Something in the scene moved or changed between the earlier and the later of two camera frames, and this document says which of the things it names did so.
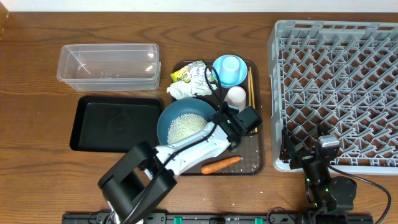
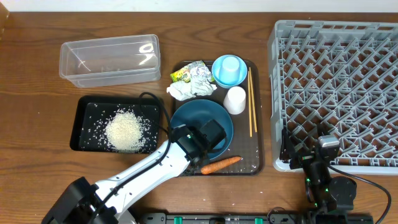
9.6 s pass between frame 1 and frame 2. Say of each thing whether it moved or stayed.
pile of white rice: moved
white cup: stayed
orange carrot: stayed
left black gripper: moved
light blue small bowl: stayed
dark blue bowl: moved
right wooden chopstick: stayed
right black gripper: stayed
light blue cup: stayed
